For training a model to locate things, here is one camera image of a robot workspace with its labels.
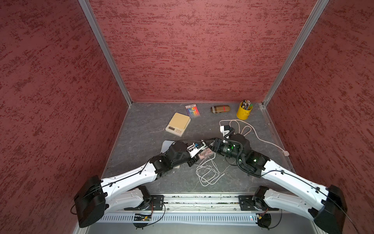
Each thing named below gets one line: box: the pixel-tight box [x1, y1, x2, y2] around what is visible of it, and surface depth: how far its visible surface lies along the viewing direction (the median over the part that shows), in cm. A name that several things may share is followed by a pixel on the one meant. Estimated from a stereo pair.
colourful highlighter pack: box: [185, 103, 201, 118], surface depth 116 cm
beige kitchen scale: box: [165, 112, 191, 137], surface depth 106 cm
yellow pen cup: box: [236, 101, 253, 121], surface depth 107 cm
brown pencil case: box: [210, 104, 231, 114], surface depth 116 cm
